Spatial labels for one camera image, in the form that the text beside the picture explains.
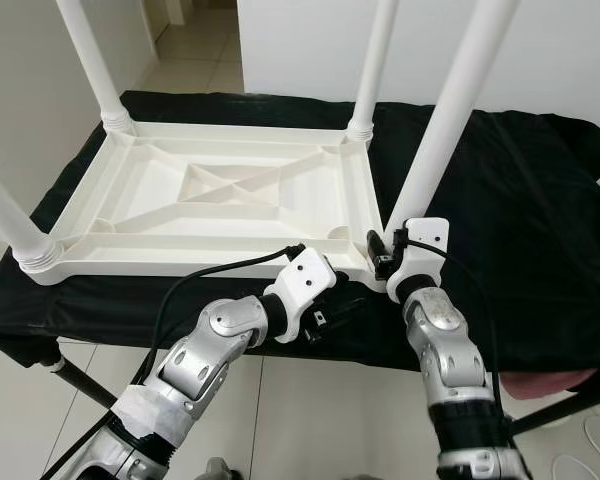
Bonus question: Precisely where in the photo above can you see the white plastic table top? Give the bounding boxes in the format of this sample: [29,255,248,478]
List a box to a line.
[20,120,391,291]

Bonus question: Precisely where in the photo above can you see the white tapered table leg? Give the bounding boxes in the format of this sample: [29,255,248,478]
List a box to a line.
[0,165,59,276]
[58,0,136,136]
[348,0,399,141]
[385,0,521,236]

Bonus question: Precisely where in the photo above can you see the black table cloth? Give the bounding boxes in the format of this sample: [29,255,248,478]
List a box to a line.
[0,90,600,371]

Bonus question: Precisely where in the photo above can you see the grey left robot foot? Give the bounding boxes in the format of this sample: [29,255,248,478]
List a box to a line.
[205,458,236,480]

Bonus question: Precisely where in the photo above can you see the pink soft item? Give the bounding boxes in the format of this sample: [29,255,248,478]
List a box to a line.
[505,365,591,401]

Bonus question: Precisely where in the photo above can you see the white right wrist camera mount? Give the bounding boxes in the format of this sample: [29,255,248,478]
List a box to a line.
[388,217,451,301]

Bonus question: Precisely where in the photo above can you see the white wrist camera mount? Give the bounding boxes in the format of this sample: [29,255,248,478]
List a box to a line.
[270,248,336,341]
[388,217,451,301]

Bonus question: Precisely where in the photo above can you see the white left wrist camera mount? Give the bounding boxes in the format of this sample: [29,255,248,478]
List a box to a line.
[270,248,336,341]

